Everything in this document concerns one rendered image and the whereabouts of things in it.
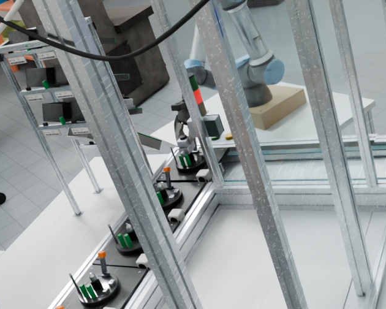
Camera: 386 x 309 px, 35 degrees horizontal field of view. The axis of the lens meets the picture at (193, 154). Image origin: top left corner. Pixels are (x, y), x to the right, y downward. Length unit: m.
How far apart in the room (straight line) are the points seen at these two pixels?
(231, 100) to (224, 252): 1.23
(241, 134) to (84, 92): 0.27
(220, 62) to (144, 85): 5.03
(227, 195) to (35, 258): 0.83
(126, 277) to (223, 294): 0.32
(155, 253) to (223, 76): 0.39
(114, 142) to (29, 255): 1.64
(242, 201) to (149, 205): 1.22
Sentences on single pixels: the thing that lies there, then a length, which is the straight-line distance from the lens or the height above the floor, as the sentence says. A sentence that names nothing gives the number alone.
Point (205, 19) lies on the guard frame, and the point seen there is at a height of 1.90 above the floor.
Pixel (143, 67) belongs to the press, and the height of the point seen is 0.31.
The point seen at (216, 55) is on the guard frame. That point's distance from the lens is 0.95.
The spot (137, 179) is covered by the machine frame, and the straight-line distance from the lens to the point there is 1.07.
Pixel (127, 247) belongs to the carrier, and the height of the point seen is 0.99.
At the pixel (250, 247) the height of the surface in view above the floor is 0.86.
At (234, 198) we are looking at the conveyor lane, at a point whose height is 0.91.
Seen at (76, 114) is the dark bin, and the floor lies 1.32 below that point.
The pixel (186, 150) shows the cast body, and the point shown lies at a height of 1.05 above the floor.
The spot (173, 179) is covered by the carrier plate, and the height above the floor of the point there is 0.97.
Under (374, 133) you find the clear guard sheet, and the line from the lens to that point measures 0.95.
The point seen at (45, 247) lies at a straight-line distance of 2.62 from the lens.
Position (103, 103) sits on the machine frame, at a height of 1.81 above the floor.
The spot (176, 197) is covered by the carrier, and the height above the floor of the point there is 0.99.
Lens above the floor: 2.15
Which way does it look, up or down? 27 degrees down
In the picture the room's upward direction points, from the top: 20 degrees counter-clockwise
